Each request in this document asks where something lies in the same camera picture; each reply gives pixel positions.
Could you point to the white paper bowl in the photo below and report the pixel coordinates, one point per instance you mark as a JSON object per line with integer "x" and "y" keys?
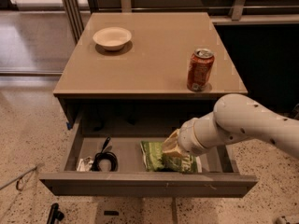
{"x": 112, "y": 38}

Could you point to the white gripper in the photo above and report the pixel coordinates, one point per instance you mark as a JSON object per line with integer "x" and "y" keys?
{"x": 186, "y": 138}

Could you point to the black object on floor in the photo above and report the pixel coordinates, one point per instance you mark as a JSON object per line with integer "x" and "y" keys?
{"x": 55, "y": 215}

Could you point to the thin grey metal rod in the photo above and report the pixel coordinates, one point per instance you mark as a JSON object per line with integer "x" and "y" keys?
{"x": 18, "y": 179}

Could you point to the grey open drawer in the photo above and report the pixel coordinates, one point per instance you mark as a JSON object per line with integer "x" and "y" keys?
{"x": 218, "y": 174}

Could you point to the orange soda can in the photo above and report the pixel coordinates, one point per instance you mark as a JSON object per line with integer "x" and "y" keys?
{"x": 199, "y": 69}

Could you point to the green jalapeno chip bag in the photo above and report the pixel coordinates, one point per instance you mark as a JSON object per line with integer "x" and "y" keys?
{"x": 155, "y": 161}

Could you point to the crumpled white wrapper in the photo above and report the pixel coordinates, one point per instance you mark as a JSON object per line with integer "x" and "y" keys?
{"x": 85, "y": 165}

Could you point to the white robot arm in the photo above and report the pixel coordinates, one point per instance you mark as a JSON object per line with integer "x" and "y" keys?
{"x": 234, "y": 118}

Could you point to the grey metal railing frame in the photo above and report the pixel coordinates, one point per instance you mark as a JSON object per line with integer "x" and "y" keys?
{"x": 222, "y": 12}

